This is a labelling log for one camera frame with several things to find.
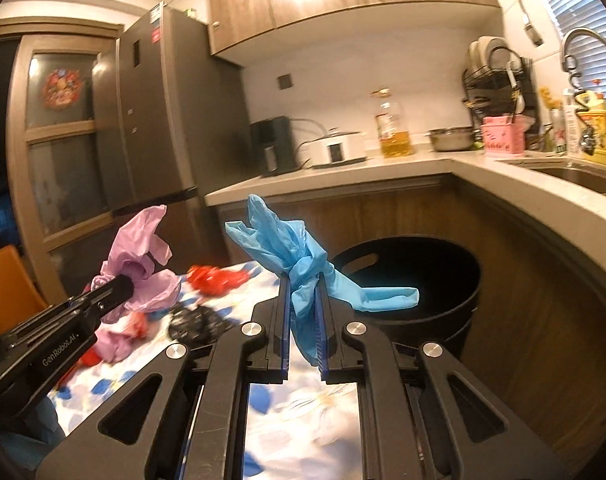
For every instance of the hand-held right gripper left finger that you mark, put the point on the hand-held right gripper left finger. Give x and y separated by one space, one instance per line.
285 330

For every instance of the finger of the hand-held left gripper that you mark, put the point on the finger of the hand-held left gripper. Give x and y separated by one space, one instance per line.
108 290
115 305

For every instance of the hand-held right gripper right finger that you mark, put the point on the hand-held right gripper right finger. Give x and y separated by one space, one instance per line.
324 340

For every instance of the purple plastic bag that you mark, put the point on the purple plastic bag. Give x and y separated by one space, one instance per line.
143 245

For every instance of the blue plastic bag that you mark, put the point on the blue plastic bag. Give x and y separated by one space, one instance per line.
293 255

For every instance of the red printed plastic bag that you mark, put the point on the red printed plastic bag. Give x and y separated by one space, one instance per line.
213 280

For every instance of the black plastic bucket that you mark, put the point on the black plastic bucket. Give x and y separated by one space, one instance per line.
433 270

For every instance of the small red plastic scrap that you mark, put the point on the small red plastic scrap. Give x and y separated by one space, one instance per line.
137 326
83 360

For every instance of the orange chair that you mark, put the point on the orange chair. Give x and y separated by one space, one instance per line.
8 285

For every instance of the black plastic bag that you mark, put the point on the black plastic bag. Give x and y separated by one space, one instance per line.
198 325

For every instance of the wooden glass panel door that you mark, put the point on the wooden glass panel door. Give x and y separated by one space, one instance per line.
18 160

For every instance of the white electric cooker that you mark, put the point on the white electric cooker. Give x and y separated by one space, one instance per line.
333 150

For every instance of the grey refrigerator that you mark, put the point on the grey refrigerator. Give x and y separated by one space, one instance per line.
183 110

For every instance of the black countertop appliance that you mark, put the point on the black countertop appliance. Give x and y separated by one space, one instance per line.
273 135

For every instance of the red door decoration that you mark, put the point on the red door decoration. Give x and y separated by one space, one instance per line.
63 87

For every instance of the cooking oil bottle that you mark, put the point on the cooking oil bottle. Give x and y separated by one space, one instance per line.
395 140

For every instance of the steel bowl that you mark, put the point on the steel bowl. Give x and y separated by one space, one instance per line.
450 140

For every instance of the pink plastic basket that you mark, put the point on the pink plastic basket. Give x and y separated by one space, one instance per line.
503 137

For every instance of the steel kitchen sink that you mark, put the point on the steel kitchen sink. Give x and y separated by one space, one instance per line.
573 175

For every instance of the white ladle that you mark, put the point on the white ladle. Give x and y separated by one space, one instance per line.
517 100

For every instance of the metal can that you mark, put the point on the metal can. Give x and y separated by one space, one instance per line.
557 132

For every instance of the white plate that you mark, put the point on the white plate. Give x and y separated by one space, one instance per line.
473 55
490 47

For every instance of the white bottle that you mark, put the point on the white bottle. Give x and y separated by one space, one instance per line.
572 125

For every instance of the black coiled holder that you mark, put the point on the black coiled holder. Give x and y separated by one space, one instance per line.
588 140

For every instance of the yellow dried flowers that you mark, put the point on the yellow dried flowers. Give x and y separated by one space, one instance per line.
549 96

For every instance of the yellow detergent bottle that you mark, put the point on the yellow detergent bottle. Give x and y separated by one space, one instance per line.
605 130

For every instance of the chrome kitchen faucet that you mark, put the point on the chrome kitchen faucet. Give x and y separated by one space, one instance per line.
568 45

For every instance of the window blinds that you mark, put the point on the window blinds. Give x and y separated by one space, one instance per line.
583 0

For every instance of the dark wall socket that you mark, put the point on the dark wall socket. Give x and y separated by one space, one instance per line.
285 82

